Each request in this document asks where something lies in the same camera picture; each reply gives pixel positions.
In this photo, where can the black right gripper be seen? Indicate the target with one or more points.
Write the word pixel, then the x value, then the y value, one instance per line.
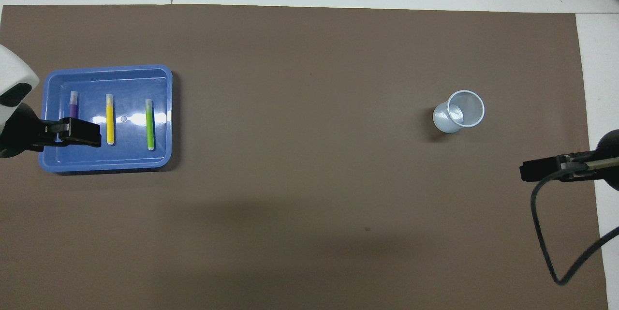
pixel 610 160

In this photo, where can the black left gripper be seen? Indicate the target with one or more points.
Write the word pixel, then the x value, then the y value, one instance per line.
pixel 19 133

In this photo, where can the purple marker pen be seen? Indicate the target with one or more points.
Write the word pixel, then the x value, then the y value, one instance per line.
pixel 73 107

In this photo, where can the yellow marker pen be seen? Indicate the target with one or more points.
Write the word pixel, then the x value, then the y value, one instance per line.
pixel 110 121

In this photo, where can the green marker pen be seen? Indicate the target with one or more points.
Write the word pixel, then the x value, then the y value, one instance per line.
pixel 150 126

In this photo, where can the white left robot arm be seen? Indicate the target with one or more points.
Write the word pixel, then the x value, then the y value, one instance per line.
pixel 12 70

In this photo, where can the blue plastic tray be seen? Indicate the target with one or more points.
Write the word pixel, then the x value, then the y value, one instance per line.
pixel 130 155

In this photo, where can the translucent plastic cup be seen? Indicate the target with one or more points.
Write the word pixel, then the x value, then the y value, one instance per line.
pixel 442 119

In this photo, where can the brown table mat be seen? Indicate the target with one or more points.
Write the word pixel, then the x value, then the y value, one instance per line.
pixel 309 155

